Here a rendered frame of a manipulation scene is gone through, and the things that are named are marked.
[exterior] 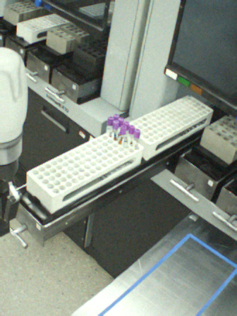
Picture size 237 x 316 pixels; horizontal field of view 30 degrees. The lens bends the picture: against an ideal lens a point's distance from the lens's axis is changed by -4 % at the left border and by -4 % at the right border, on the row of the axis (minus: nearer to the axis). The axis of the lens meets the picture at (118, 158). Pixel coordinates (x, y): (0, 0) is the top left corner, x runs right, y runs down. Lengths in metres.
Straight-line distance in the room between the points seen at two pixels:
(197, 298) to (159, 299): 0.08
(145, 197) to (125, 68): 0.40
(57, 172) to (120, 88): 0.50
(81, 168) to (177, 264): 0.32
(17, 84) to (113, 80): 0.76
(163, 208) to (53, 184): 0.47
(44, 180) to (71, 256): 0.98
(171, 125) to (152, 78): 0.17
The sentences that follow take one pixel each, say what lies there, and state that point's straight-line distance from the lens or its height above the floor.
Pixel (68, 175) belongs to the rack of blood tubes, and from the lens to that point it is 1.06.
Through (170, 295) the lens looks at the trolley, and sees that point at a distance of 0.93.
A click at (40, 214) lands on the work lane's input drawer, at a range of 1.03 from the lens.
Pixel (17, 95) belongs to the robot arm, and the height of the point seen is 1.16.
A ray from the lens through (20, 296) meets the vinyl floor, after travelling 1.86.
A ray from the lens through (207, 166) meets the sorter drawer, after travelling 1.25.
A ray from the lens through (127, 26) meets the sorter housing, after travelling 1.39.
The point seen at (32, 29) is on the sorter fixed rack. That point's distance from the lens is 1.72.
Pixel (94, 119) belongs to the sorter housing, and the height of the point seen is 0.73.
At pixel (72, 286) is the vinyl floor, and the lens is 1.90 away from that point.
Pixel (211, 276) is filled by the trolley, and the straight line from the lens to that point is 0.99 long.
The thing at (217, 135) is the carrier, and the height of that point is 0.88.
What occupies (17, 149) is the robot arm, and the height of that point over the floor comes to 1.03.
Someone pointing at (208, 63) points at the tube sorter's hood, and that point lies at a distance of 1.21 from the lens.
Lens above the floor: 1.57
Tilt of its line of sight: 39 degrees down
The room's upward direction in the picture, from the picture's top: 11 degrees clockwise
